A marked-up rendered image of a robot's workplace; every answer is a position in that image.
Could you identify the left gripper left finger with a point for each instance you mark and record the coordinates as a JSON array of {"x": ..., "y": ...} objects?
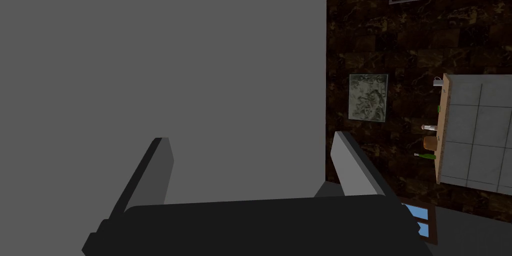
[{"x": 148, "y": 178}]

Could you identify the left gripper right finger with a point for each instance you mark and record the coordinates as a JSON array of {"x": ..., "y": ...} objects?
[{"x": 354, "y": 168}]

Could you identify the grey kitchen counter with items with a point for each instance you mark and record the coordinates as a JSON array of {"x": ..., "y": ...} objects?
[{"x": 472, "y": 132}]

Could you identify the grey-green wall picture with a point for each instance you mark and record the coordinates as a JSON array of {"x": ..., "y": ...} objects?
[{"x": 368, "y": 97}]

